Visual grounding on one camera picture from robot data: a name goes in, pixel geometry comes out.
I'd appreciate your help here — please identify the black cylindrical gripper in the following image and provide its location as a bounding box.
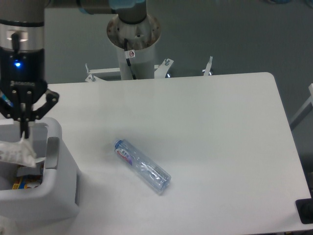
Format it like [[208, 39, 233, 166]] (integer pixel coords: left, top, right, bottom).
[[0, 47, 60, 139]]

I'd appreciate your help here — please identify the clear plastic bag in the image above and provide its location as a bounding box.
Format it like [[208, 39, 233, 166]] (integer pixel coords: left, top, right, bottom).
[[0, 134, 46, 167]]

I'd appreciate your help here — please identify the clear water bottle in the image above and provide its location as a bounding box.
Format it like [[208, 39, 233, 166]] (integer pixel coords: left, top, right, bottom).
[[113, 139, 171, 194]]

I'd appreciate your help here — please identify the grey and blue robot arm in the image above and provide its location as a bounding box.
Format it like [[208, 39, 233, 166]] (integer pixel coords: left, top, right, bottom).
[[0, 0, 147, 139]]

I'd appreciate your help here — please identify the colourful trash inside can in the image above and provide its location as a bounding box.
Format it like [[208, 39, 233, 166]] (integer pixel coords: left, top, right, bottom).
[[12, 164, 44, 189]]

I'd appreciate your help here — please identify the white plastic trash can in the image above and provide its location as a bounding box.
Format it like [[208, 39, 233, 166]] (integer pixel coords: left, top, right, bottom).
[[0, 117, 81, 221]]

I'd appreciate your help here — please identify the blue labelled drink bottle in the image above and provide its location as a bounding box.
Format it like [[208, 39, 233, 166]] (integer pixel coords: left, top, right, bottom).
[[0, 93, 13, 107]]

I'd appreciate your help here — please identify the black object at table corner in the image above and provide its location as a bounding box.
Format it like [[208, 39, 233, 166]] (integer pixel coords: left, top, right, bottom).
[[295, 198, 313, 224]]

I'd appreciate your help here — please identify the black cable on pedestal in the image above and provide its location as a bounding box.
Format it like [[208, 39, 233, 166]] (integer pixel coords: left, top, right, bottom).
[[123, 38, 137, 80]]

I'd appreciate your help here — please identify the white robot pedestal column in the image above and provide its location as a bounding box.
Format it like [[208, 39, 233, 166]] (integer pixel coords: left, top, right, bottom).
[[107, 15, 161, 80]]

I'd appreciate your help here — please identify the white pedestal base frame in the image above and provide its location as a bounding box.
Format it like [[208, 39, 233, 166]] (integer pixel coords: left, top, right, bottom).
[[85, 56, 213, 82]]

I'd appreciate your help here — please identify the white frame at right edge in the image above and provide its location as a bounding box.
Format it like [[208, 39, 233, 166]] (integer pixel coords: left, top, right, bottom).
[[289, 84, 313, 131]]

